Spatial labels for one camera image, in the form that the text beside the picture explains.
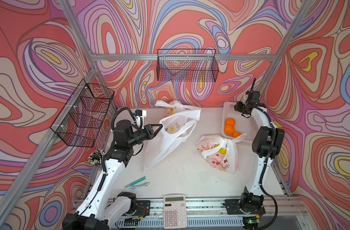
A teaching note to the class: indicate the orange fruit bottom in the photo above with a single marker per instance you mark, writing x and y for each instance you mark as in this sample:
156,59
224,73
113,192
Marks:
229,129

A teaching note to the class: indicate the clear plastic bag bottom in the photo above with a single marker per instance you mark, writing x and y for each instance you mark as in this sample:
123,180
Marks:
177,128

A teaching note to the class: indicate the printed white plastic bag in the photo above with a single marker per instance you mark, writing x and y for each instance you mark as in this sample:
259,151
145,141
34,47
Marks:
219,152

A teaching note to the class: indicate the green pen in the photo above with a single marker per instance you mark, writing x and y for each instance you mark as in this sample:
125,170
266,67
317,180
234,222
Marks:
135,182

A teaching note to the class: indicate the black wire basket back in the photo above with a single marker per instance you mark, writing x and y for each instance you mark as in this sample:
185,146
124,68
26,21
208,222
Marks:
187,65

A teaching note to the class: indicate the orange fruit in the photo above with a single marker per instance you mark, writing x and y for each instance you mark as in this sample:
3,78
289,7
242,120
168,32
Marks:
230,121
229,129

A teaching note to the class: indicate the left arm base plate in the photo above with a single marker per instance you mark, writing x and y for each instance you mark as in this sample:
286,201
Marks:
142,209

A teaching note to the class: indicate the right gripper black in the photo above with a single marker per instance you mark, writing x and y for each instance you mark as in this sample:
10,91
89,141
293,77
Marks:
238,106

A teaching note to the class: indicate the cup of pens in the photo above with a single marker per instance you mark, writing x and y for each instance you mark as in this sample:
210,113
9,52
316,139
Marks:
96,157

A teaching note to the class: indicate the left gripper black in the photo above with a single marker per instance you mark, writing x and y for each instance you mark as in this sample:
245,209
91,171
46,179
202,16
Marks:
148,132

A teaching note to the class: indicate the black wire basket left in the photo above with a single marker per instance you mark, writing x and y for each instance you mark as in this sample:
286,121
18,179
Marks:
82,117

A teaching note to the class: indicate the white desk calculator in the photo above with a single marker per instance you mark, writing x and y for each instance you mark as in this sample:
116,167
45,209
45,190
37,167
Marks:
174,212

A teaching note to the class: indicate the white plastic fruit basket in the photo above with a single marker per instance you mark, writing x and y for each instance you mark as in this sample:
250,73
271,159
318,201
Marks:
242,124

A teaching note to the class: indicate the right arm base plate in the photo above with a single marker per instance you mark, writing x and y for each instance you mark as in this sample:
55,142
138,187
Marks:
238,207

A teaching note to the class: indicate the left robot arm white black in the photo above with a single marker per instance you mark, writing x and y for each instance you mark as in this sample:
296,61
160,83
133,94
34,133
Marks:
94,213

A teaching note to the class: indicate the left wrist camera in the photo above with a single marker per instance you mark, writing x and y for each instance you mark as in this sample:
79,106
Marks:
139,116

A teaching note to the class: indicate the black wire basket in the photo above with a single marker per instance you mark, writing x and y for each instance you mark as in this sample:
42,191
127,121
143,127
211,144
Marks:
187,65
82,117

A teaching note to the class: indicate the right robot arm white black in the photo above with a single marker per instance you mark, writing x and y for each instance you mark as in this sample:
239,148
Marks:
266,145

